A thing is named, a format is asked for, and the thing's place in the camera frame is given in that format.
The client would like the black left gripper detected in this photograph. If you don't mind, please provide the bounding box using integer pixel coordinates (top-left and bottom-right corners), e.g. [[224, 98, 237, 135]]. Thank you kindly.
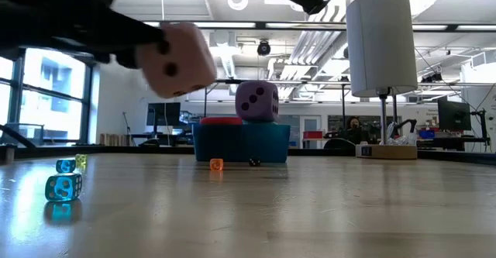
[[0, 0, 166, 68]]

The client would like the pink foam die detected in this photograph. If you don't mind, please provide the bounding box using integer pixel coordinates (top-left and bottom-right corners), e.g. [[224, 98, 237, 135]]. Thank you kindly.
[[136, 22, 218, 99]]

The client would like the purple foam die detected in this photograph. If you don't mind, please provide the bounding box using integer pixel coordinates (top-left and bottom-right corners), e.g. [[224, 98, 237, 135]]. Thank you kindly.
[[235, 80, 280, 122]]

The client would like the cyan translucent small die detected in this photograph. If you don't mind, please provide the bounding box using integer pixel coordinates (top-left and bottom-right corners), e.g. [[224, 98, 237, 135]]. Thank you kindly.
[[55, 159, 77, 174], [45, 173, 83, 203]]

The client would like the red foam die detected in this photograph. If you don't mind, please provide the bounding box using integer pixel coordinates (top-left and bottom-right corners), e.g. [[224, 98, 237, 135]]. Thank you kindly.
[[200, 116, 243, 126]]

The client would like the black computer monitor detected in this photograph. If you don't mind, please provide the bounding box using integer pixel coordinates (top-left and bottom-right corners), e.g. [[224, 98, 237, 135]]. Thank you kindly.
[[146, 101, 181, 126], [437, 96, 473, 132]]

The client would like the wooden block row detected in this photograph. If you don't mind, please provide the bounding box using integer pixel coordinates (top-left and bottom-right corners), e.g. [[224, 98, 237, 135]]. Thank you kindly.
[[99, 132, 131, 146]]

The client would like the white shade table lamp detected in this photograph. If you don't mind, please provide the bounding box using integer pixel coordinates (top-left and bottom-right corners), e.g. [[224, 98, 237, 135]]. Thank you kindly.
[[346, 0, 419, 160]]

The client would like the person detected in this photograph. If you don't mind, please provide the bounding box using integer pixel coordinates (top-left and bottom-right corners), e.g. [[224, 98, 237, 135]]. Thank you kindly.
[[346, 116, 367, 145]]

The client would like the black office chair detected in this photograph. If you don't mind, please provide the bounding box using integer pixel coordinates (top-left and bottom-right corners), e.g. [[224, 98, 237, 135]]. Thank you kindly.
[[323, 137, 357, 150]]

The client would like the blue plastic bin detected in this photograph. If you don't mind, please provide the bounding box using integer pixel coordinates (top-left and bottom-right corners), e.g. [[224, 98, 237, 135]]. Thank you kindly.
[[192, 122, 291, 163]]

